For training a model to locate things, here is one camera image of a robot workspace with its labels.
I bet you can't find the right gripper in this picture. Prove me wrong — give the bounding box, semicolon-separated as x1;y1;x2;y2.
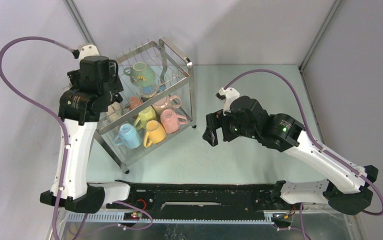
202;109;258;147

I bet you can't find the mint green mug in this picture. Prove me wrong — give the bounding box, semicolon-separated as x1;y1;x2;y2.
123;62;156;88

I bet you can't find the yellow mug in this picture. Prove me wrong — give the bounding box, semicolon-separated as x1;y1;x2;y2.
143;120;167;148

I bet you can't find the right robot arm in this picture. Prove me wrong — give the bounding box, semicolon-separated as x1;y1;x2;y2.
202;95;378;215

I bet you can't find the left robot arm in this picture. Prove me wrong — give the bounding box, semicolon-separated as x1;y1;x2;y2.
39;55;138;214

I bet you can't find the steel two-tier dish rack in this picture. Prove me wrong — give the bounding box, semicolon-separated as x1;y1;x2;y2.
94;37;196;174

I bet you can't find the cream decorated mug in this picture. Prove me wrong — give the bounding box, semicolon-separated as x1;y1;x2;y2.
105;101;124;123

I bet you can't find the pink faceted mug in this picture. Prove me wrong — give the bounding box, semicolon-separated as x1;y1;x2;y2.
160;108;189;134

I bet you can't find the orange-red cup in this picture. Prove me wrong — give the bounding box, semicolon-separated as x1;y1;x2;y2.
128;96;143;111

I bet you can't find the large pink mug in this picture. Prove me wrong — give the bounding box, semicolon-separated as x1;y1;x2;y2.
152;95;182;115

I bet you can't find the blue-rimmed cup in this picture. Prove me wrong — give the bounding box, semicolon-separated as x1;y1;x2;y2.
140;83;167;99

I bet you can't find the yellow-green mug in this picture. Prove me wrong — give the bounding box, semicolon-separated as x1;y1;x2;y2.
133;106;157;130

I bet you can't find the light blue mug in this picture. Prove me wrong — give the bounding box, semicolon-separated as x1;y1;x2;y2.
113;123;142;150

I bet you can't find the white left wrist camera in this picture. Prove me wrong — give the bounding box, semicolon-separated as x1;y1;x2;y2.
78;43;101;61

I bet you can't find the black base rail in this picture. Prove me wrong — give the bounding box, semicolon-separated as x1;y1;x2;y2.
124;182;296;222

